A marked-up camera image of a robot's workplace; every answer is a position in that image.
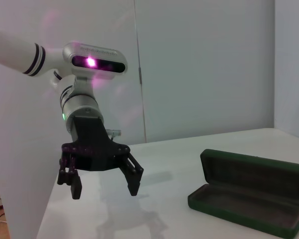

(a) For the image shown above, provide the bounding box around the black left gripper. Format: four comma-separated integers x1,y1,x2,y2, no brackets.
57,116,145,200

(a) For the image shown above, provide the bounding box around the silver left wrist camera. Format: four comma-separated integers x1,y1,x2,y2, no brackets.
62,41,128,96

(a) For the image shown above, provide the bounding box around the thin floor cable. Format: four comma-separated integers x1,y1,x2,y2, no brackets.
0,208,8,239

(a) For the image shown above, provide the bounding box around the green glasses case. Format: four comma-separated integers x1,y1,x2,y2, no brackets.
187,148,299,237

